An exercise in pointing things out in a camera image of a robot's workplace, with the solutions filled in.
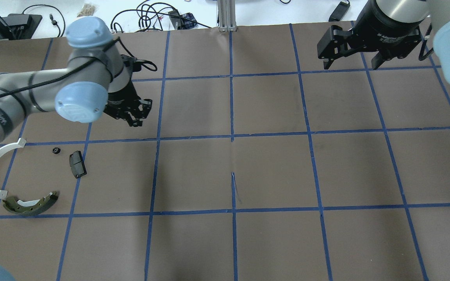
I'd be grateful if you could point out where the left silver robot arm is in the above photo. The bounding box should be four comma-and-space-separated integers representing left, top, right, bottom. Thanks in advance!
0, 16, 153, 217

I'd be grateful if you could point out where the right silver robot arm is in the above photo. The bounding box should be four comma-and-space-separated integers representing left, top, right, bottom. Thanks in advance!
317, 0, 450, 84

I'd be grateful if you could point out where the aluminium frame post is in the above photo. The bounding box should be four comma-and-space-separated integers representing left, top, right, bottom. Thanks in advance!
216, 0, 236, 32

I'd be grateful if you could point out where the black brake pad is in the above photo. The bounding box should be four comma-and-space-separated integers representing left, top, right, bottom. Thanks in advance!
68, 151, 87, 178

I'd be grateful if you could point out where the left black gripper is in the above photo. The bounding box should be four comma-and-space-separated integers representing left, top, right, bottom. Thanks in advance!
103, 84, 153, 127

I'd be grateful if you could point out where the green brake shoe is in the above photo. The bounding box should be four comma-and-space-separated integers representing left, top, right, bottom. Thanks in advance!
2, 191, 59, 217

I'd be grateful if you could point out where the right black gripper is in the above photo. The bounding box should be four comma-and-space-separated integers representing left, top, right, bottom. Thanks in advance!
317, 0, 429, 70

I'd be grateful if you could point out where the black power adapter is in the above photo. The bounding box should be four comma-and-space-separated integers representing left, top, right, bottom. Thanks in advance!
328, 0, 351, 22

